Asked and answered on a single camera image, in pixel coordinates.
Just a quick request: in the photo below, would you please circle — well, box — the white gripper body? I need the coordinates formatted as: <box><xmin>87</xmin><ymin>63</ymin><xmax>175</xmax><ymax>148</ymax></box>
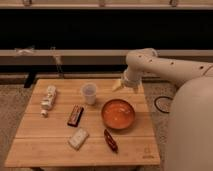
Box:
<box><xmin>121</xmin><ymin>68</ymin><xmax>141</xmax><ymax>89</ymax></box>

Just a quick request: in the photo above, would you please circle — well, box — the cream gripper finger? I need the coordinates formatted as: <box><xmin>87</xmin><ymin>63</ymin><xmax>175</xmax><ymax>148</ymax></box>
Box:
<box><xmin>133</xmin><ymin>87</ymin><xmax>138</xmax><ymax>94</ymax></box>
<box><xmin>112</xmin><ymin>79</ymin><xmax>123</xmax><ymax>91</ymax></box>

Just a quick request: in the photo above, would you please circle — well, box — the dark red pepper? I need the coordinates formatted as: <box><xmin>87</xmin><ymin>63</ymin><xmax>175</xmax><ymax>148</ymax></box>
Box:
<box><xmin>104</xmin><ymin>130</ymin><xmax>118</xmax><ymax>153</ymax></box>

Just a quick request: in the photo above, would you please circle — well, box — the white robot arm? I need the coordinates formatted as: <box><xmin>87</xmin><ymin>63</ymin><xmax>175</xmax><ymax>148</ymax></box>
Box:
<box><xmin>113</xmin><ymin>48</ymin><xmax>213</xmax><ymax>171</ymax></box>

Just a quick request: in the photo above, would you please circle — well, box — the orange ceramic bowl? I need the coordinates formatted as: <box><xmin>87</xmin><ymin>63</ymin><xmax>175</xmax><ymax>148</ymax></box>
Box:
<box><xmin>101</xmin><ymin>99</ymin><xmax>135</xmax><ymax>130</ymax></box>

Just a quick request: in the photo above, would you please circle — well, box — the translucent plastic cup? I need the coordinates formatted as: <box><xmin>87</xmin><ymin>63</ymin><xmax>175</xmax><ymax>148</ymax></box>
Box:
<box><xmin>81</xmin><ymin>83</ymin><xmax>97</xmax><ymax>105</ymax></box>

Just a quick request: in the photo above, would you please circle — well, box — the dark chocolate bar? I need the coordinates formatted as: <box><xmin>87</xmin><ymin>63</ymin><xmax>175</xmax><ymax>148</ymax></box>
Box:
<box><xmin>67</xmin><ymin>105</ymin><xmax>84</xmax><ymax>127</ymax></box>

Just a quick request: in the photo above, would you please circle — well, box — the wooden table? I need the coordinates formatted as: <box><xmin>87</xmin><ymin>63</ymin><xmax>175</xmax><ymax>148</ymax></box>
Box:
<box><xmin>5</xmin><ymin>79</ymin><xmax>160</xmax><ymax>167</ymax></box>

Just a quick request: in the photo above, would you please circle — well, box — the white wrapped snack packet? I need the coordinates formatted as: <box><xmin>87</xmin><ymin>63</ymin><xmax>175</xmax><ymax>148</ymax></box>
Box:
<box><xmin>68</xmin><ymin>128</ymin><xmax>89</xmax><ymax>150</ymax></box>

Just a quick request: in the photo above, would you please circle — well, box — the white squeeze bottle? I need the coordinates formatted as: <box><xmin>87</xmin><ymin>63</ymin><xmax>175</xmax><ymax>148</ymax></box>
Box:
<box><xmin>41</xmin><ymin>85</ymin><xmax>57</xmax><ymax>117</ymax></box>

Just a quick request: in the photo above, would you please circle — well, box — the black cable loop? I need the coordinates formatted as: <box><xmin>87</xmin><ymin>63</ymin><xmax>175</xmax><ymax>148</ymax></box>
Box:
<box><xmin>153</xmin><ymin>95</ymin><xmax>174</xmax><ymax>115</ymax></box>

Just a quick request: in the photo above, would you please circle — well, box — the grey metal rail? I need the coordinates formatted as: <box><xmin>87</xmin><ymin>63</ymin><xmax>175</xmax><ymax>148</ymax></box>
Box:
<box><xmin>0</xmin><ymin>49</ymin><xmax>213</xmax><ymax>66</ymax></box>

